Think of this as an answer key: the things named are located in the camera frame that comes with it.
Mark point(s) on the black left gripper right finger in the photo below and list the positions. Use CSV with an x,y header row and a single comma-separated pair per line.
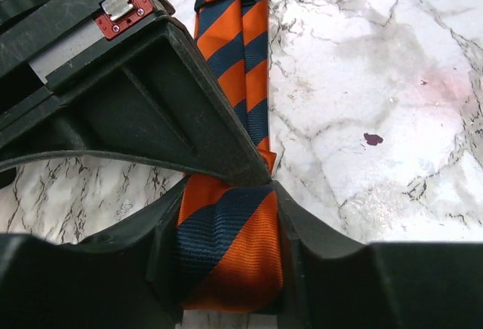
x,y
333,281

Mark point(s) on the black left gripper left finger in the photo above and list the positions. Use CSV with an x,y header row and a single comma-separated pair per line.
x,y
116,278

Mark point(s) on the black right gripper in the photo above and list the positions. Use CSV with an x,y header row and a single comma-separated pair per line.
x,y
117,79

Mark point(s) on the orange navy striped tie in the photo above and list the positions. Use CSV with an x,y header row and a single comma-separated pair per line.
x,y
227,253

